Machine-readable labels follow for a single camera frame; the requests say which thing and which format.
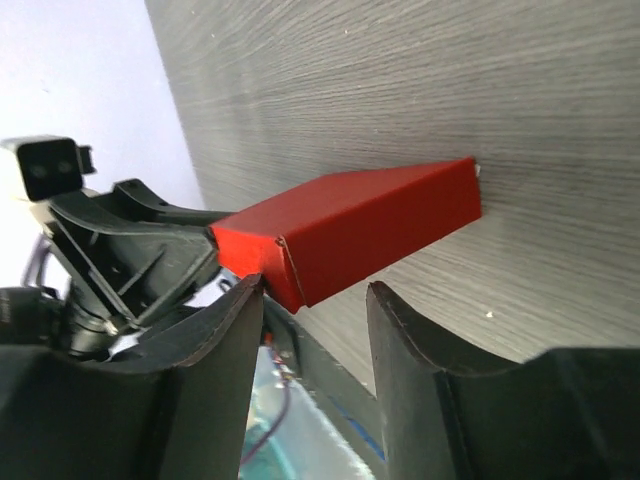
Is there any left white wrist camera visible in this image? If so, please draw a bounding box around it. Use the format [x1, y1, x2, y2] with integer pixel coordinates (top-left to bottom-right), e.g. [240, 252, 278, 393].
[1, 135, 96, 202]

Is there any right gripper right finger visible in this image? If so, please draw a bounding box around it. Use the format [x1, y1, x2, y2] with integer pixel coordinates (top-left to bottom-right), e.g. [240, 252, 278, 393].
[366, 282, 639, 479]

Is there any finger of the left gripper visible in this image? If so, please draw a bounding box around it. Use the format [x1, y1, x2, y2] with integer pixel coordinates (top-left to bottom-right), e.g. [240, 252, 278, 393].
[109, 179, 232, 235]
[49, 192, 220, 333]

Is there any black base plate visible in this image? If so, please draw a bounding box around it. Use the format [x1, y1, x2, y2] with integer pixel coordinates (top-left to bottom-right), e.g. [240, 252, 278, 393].
[263, 297, 387, 479]

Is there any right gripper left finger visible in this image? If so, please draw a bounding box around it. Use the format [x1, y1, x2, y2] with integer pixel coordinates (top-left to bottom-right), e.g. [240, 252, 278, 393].
[1, 275, 263, 479]

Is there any red paper box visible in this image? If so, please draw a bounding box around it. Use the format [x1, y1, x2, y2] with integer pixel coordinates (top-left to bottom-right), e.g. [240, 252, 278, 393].
[210, 157, 482, 313]

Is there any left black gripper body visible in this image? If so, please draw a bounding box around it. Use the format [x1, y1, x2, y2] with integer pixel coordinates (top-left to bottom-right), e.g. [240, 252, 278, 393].
[40, 219, 150, 360]

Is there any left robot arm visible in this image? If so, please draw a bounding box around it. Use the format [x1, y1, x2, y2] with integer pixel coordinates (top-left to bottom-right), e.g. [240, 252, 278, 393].
[1, 179, 227, 360]

